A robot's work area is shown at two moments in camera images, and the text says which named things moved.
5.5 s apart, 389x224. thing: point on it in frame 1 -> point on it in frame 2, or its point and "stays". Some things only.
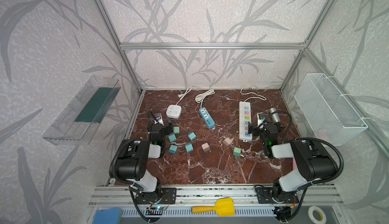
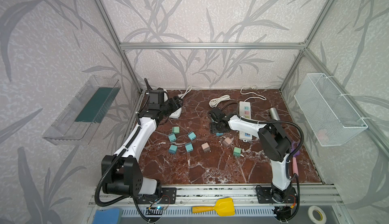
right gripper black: [265, 129] -> [215, 122]
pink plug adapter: [227, 141] stays
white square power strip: [173, 111] stays
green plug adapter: [237, 152] stays
